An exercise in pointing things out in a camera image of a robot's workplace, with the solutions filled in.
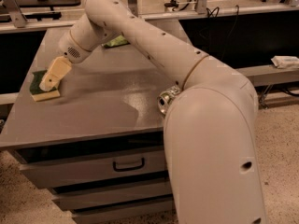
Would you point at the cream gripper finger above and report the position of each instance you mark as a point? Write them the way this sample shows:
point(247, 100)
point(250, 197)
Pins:
point(57, 70)

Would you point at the green and yellow sponge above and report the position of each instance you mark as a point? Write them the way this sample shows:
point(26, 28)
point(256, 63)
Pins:
point(39, 95)

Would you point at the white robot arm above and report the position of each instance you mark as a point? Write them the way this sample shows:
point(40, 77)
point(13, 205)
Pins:
point(209, 139)

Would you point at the silver 7up can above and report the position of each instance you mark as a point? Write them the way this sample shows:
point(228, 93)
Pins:
point(166, 98)

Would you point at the green chip bag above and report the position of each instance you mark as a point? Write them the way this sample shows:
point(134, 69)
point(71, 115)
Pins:
point(116, 42)

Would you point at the grey drawer cabinet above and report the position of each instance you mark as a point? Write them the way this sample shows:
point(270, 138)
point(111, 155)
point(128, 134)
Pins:
point(107, 112)

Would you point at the metal frame rail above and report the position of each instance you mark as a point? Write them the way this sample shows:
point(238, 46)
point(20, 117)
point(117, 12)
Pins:
point(218, 11)

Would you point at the black drawer handle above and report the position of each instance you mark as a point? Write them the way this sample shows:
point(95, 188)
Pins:
point(128, 166)

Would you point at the white packet on rail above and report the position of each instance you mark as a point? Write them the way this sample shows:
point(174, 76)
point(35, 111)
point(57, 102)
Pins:
point(283, 62)

